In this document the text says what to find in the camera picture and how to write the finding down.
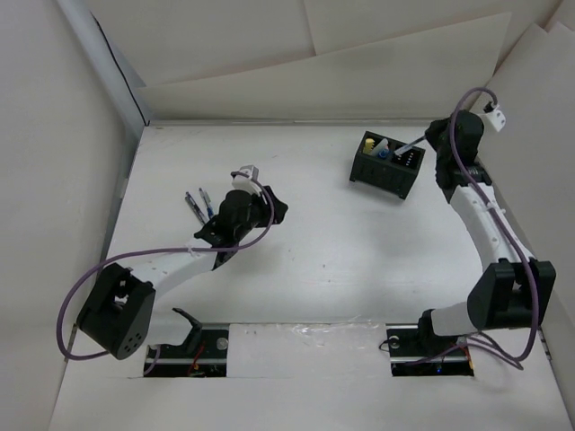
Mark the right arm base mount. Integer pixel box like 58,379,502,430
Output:
379,324,474,377

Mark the blue cap gel pen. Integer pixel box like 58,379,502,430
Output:
199,188,215,219

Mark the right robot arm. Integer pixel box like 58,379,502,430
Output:
415,110,556,354

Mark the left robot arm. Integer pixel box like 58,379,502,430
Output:
76,186,288,360

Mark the black patterned pen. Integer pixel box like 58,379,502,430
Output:
184,192,208,225

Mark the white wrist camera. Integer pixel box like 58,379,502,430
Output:
481,101,507,133
231,165,259,193

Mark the light blue cap pen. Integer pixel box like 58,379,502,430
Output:
394,136,426,156

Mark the black two-compartment organizer box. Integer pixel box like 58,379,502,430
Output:
349,131,426,200

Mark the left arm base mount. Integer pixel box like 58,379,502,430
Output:
143,308,230,378

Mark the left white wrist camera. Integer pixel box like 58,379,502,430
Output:
231,165,259,193

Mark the yellow highlighter marker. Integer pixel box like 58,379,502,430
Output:
363,137,376,155

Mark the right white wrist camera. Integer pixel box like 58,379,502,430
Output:
481,101,507,133

